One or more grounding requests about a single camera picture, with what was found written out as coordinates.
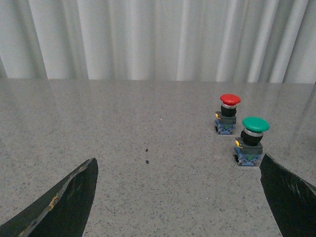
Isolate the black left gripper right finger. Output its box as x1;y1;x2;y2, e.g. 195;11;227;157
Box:
260;154;316;237

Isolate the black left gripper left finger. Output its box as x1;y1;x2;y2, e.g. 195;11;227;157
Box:
0;158;98;237

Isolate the green mushroom push button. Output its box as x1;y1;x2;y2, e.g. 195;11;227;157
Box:
234;117;270;166

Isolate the red mushroom push button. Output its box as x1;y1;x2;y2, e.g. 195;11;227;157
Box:
215;94;241;135

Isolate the white pleated curtain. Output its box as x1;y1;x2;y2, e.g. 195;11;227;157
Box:
0;0;316;83

